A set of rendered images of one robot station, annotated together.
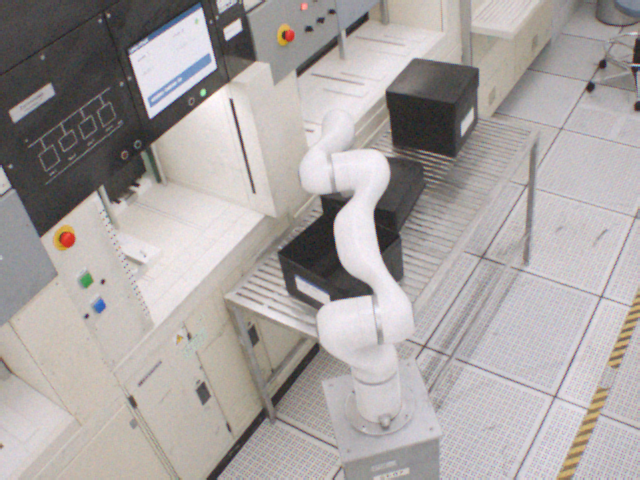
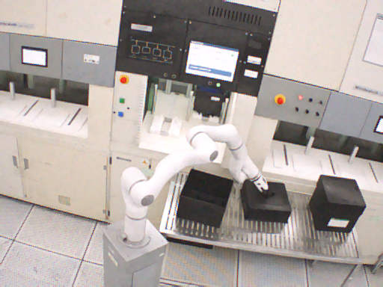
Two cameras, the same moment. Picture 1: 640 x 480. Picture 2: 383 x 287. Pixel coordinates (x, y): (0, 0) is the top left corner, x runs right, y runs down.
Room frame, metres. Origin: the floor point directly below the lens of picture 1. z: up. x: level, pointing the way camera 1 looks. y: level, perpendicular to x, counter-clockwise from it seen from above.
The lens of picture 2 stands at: (0.27, -1.36, 2.43)
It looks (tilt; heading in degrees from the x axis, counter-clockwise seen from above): 34 degrees down; 49
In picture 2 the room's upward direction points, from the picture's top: 11 degrees clockwise
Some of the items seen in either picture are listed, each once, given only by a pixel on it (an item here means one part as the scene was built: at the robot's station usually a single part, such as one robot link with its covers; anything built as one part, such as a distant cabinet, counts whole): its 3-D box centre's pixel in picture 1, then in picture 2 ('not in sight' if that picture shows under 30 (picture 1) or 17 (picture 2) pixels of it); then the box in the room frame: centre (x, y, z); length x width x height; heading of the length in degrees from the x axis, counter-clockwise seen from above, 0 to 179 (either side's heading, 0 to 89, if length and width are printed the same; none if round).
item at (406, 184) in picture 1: (373, 186); (266, 199); (1.96, -0.24, 0.83); 0.29 x 0.29 x 0.13; 56
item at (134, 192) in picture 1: (114, 191); (206, 111); (2.17, 0.72, 0.89); 0.22 x 0.21 x 0.04; 49
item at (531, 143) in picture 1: (406, 277); (252, 253); (1.92, -0.32, 0.38); 1.30 x 0.60 x 0.76; 139
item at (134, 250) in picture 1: (120, 261); (166, 125); (1.75, 0.65, 0.89); 0.22 x 0.21 x 0.04; 49
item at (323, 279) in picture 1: (342, 264); (205, 198); (1.59, -0.07, 0.85); 0.28 x 0.28 x 0.17; 41
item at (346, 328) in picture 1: (357, 339); (135, 191); (1.10, -0.05, 1.07); 0.19 x 0.12 x 0.24; 86
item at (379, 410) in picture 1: (377, 387); (135, 224); (1.09, -0.08, 0.85); 0.19 x 0.19 x 0.18
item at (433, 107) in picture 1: (434, 106); (336, 204); (2.32, -0.56, 0.89); 0.29 x 0.29 x 0.25; 53
